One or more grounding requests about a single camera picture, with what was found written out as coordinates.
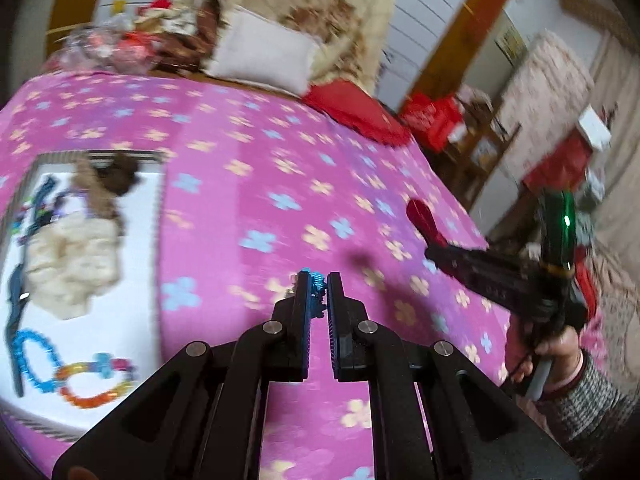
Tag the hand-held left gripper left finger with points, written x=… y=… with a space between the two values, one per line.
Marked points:
x=301 y=330

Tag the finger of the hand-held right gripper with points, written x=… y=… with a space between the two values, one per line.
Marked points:
x=460 y=262

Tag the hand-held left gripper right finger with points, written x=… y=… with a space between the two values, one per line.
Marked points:
x=336 y=330

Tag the white box with striped rim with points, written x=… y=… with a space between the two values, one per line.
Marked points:
x=135 y=285

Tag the person's right forearm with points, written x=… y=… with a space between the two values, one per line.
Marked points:
x=595 y=410

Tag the person's right hand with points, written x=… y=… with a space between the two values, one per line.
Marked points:
x=555 y=355

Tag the wooden chair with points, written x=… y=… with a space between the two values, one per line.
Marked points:
x=475 y=160

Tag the red gift bag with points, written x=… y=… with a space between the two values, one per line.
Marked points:
x=557 y=162

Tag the red shopping bag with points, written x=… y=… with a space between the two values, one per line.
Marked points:
x=432 y=120

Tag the pink floral blanket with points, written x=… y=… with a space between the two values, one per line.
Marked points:
x=280 y=170

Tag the small white box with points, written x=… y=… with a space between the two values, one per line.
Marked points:
x=595 y=127

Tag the red cushion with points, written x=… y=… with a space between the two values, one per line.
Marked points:
x=355 y=110

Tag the floral covered cabinet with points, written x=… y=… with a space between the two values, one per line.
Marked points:
x=545 y=75

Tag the brown scrunchie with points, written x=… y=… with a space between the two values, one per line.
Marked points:
x=120 y=175

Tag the cream fluffy scrunchie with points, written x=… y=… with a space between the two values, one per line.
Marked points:
x=70 y=265

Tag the white pillow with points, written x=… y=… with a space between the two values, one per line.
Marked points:
x=265 y=52

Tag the cream floral quilt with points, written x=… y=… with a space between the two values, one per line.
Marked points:
x=325 y=15

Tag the dark blue hair clip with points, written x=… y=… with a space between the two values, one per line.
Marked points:
x=15 y=290

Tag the clear bag of snacks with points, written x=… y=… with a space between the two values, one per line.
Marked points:
x=105 y=45

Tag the red white plush toy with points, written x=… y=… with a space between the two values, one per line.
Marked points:
x=156 y=9

